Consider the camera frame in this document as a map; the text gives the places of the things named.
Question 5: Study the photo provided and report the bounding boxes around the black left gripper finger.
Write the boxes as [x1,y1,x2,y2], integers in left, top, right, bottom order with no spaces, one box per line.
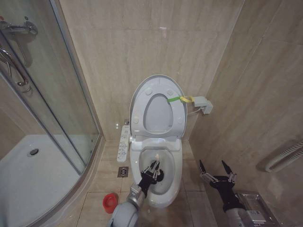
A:
[141,160,157,175]
[152,159,160,181]

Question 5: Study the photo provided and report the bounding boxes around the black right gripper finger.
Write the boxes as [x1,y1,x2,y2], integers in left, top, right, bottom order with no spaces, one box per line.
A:
[199,159,216,183]
[221,160,237,184]

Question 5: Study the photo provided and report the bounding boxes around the toilet brush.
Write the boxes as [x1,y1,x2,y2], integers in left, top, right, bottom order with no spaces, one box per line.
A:
[153,153,167,183]

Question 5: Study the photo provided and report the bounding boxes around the white toilet bowl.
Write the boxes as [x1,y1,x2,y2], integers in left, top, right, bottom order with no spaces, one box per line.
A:
[129,135,182,209]

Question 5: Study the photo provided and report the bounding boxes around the red brush holder cup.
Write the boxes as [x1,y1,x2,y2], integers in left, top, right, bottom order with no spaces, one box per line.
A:
[102,192,118,214]

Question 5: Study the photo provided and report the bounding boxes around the white toilet seat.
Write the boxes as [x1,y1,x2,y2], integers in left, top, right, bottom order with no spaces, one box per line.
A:
[132,81,187,137]

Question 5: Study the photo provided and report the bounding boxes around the white toilet lid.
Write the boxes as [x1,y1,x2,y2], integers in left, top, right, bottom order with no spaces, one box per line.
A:
[129,74,189,139]

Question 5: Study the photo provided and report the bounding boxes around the white bidet control panel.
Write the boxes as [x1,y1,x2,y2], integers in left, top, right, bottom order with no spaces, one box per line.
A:
[116,118,131,163]

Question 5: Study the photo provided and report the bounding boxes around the white shower tray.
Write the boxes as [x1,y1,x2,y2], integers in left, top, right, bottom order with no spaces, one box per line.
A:
[0,133,100,227]

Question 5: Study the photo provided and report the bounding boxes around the glass shower door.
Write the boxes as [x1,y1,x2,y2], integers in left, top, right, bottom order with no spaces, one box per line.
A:
[0,0,103,177]

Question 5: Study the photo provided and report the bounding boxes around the chrome shower faucet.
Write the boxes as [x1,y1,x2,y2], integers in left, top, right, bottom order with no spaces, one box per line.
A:
[0,20,39,36]

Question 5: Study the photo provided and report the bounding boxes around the white cable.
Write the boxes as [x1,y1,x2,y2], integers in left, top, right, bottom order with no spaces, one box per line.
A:
[187,105,205,117]

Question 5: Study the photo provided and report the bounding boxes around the grey wall box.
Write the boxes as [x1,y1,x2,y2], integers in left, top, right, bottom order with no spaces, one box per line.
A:
[192,95,214,116]

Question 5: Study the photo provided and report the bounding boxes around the yellow strap loop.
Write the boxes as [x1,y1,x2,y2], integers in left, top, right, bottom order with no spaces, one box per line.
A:
[179,95,195,104]

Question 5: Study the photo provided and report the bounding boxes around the chrome shower door handle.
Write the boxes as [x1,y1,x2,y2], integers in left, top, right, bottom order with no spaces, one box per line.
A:
[0,46,32,87]

